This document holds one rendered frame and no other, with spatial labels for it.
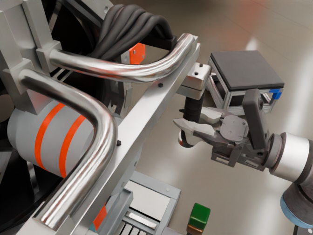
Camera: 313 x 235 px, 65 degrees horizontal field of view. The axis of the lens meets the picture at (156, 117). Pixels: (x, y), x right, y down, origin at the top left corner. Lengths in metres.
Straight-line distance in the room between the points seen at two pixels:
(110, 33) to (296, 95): 1.91
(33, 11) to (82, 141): 0.19
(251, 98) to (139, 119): 0.23
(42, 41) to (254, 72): 1.40
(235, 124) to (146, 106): 0.25
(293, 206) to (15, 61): 0.59
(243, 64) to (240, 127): 1.21
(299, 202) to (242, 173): 0.92
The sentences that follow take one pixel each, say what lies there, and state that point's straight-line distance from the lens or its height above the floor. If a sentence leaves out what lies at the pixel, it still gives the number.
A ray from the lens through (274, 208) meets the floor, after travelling 1.47.
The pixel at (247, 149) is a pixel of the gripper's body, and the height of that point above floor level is 0.80.
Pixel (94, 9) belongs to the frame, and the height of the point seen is 1.02.
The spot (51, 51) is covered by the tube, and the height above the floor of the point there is 1.01.
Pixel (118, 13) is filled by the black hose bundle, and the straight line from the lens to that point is 0.43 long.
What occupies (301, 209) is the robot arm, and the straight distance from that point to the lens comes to 0.63.
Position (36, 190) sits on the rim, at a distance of 0.71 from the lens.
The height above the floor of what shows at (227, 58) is 0.34.
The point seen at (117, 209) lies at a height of 0.15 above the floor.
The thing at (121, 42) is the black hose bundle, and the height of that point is 1.01.
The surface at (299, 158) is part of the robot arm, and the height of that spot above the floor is 0.84.
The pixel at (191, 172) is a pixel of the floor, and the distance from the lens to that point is 1.44.
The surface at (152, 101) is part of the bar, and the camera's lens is 0.33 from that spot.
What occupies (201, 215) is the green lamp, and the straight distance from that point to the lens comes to 0.60.
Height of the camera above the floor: 1.20
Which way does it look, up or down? 45 degrees down
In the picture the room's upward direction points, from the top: 2 degrees clockwise
